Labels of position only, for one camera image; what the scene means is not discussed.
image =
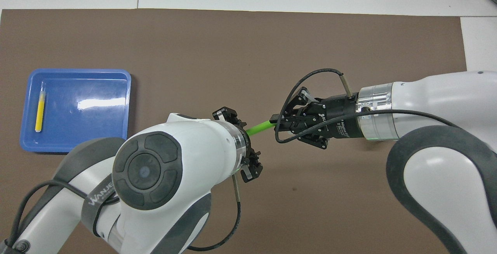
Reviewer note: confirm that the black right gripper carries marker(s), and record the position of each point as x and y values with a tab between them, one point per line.
337	118

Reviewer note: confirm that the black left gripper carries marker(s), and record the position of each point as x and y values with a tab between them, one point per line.
248	147

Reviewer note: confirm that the green pen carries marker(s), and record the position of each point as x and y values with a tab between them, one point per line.
260	127

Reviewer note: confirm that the yellow pen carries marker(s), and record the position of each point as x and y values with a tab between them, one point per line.
39	110

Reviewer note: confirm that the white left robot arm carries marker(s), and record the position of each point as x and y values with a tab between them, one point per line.
174	160

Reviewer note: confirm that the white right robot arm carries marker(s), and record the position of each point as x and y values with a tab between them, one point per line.
446	98

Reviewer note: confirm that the blue plastic tray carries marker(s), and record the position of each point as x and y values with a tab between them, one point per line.
97	122

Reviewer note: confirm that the brown table mat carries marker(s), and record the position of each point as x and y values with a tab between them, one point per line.
248	44

